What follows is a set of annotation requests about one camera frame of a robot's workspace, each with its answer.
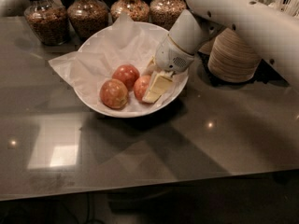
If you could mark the back stack paper bowls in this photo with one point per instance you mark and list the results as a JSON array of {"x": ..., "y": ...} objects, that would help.
[{"x": 207, "y": 47}]

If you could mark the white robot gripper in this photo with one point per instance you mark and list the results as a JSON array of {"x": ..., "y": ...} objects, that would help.
[{"x": 170, "y": 57}]

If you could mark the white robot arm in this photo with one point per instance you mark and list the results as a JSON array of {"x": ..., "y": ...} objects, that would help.
[{"x": 272, "y": 34}]

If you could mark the black tray under bowls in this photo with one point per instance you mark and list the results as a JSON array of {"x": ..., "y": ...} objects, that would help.
[{"x": 264, "y": 74}]

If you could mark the red apple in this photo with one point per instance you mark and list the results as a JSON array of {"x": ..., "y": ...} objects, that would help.
[
  {"x": 141, "y": 86},
  {"x": 114, "y": 94},
  {"x": 127, "y": 74}
]

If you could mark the white stirrer sticks bundle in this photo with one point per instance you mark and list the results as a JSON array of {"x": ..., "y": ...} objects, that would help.
[{"x": 291, "y": 7}]

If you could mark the far left cereal jar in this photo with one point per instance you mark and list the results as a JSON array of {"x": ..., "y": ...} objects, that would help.
[{"x": 48, "y": 20}]

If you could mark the white tissue paper liner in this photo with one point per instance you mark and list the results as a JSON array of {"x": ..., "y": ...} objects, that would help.
[{"x": 93, "y": 66}]

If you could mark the white bowl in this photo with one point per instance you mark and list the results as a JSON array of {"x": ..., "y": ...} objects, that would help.
[{"x": 93, "y": 41}]

